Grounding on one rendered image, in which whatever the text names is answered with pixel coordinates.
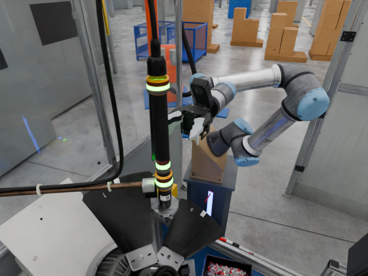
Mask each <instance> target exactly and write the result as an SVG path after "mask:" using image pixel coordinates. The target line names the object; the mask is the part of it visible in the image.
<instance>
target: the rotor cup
mask: <svg viewBox="0 0 368 276"><path fill-rule="evenodd" d="M151 267H157V269H150V268H151ZM125 276H179V274H178V272H177V270H176V269H175V268H173V267H172V266H169V265H163V264H152V265H150V266H148V267H145V268H143V269H140V270H138V271H135V272H133V271H132V270H131V268H129V270H128V271H127V273H126V275H125Z"/></svg>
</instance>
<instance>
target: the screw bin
mask: <svg viewBox="0 0 368 276"><path fill-rule="evenodd" d="M209 262H213V263H218V264H221V265H227V266H230V267H234V268H238V269H243V270H246V271H247V275H248V276H252V264H248V263H243V262H239V261H234V260H230V259H226V258H222V257H217V256H213V255H208V254H206V258H205V263H204V270H203V276H207V271H208V265H209Z"/></svg>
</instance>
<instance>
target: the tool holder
mask: <svg viewBox="0 0 368 276"><path fill-rule="evenodd" d="M147 180H154V178H147V179H142V182H143V183H142V191H143V193H145V198H150V199H151V208H152V209H153V211H154V212H155V213H156V214H157V215H158V216H160V217H170V216H172V215H174V214H175V213H176V212H177V211H178V208H179V203H178V200H177V199H176V198H175V197H174V196H172V199H171V207H169V208H167V209H163V208H161V207H160V202H159V197H158V191H157V188H156V183H155V182H154V183H153V184H147V183H146V181H147Z"/></svg>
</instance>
